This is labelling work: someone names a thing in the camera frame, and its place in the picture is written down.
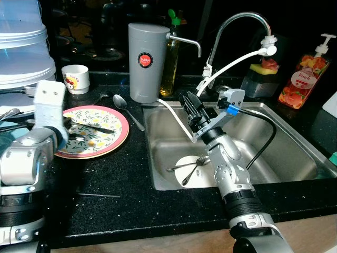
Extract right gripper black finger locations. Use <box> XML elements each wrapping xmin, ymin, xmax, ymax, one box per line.
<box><xmin>188</xmin><ymin>92</ymin><xmax>209</xmax><ymax>123</ymax></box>
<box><xmin>180</xmin><ymin>94</ymin><xmax>200</xmax><ymax>127</ymax></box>

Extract black utensil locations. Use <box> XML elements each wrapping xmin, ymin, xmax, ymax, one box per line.
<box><xmin>68</xmin><ymin>120</ymin><xmax>116</xmax><ymax>134</ymax></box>

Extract silver metal fork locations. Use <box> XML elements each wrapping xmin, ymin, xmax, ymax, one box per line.
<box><xmin>182</xmin><ymin>157</ymin><xmax>209</xmax><ymax>186</ymax></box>

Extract green capped oil bottle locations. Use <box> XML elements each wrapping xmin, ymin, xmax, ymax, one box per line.
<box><xmin>160</xmin><ymin>9</ymin><xmax>181</xmax><ymax>98</ymax></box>

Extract white printed cup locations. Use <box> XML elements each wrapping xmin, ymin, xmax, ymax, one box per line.
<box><xmin>62</xmin><ymin>65</ymin><xmax>90</xmax><ymax>95</ymax></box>

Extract grey water filter canister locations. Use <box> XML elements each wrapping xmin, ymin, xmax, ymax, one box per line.
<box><xmin>128</xmin><ymin>23</ymin><xmax>202</xmax><ymax>104</ymax></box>

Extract white plate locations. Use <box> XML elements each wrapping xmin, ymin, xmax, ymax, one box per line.
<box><xmin>174</xmin><ymin>154</ymin><xmax>217</xmax><ymax>188</ymax></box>

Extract pink plate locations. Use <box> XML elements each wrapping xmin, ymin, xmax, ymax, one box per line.
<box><xmin>55</xmin><ymin>105</ymin><xmax>130</xmax><ymax>160</ymax></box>

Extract teal plate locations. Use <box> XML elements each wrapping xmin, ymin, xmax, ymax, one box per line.
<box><xmin>0</xmin><ymin>134</ymin><xmax>16</xmax><ymax>153</ymax></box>

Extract black sponge holder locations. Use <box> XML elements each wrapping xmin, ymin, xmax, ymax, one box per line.
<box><xmin>241</xmin><ymin>69</ymin><xmax>281</xmax><ymax>99</ymax></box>

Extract white board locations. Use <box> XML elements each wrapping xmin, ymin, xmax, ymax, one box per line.
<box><xmin>322</xmin><ymin>92</ymin><xmax>337</xmax><ymax>119</ymax></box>

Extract yellow sponge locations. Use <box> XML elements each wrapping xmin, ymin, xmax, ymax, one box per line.
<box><xmin>250</xmin><ymin>59</ymin><xmax>280</xmax><ymax>77</ymax></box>

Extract thin dark stick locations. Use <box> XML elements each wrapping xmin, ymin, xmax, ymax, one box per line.
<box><xmin>78</xmin><ymin>193</ymin><xmax>121</xmax><ymax>199</ymax></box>

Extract white stacked plastic containers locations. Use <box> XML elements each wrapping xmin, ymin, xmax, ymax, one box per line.
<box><xmin>0</xmin><ymin>0</ymin><xmax>57</xmax><ymax>101</ymax></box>

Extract stainless steel sink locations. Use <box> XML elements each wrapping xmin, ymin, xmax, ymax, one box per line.
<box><xmin>142</xmin><ymin>101</ymin><xmax>337</xmax><ymax>191</ymax></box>

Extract peach soap pump bottle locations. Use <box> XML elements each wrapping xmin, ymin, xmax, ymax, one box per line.
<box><xmin>279</xmin><ymin>34</ymin><xmax>336</xmax><ymax>110</ymax></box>

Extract chrome gooseneck faucet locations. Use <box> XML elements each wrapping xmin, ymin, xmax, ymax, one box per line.
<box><xmin>206</xmin><ymin>13</ymin><xmax>274</xmax><ymax>80</ymax></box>

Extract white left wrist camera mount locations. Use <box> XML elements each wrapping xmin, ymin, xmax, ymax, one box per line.
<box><xmin>34</xmin><ymin>80</ymin><xmax>69</xmax><ymax>148</ymax></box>

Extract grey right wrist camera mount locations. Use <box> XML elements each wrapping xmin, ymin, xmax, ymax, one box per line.
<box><xmin>217</xmin><ymin>89</ymin><xmax>246</xmax><ymax>119</ymax></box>

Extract white faucet hose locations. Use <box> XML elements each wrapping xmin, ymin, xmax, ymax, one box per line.
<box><xmin>157</xmin><ymin>34</ymin><xmax>278</xmax><ymax>142</ymax></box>

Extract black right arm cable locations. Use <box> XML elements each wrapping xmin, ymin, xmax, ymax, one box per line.
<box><xmin>234</xmin><ymin>108</ymin><xmax>277</xmax><ymax>169</ymax></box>

